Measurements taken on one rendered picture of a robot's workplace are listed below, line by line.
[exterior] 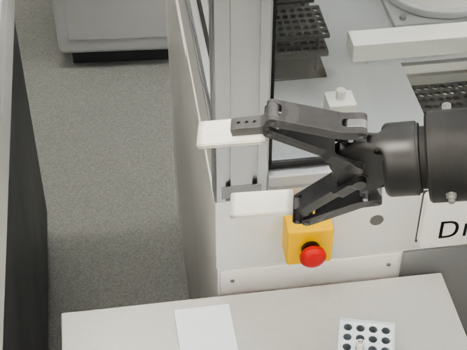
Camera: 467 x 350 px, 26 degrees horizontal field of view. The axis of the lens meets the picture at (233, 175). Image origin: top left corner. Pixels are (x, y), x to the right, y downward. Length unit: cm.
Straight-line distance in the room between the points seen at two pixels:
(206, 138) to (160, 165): 203
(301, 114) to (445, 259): 79
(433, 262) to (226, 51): 57
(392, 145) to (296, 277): 70
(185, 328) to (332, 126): 67
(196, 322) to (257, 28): 49
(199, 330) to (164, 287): 111
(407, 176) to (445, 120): 7
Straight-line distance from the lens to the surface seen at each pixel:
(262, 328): 159
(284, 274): 165
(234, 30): 133
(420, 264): 171
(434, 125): 99
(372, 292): 165
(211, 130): 100
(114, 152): 308
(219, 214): 153
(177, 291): 266
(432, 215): 160
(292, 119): 96
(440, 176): 98
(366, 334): 155
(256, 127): 97
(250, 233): 157
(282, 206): 109
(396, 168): 99
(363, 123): 97
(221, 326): 157
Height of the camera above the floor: 198
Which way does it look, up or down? 42 degrees down
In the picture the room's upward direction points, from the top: straight up
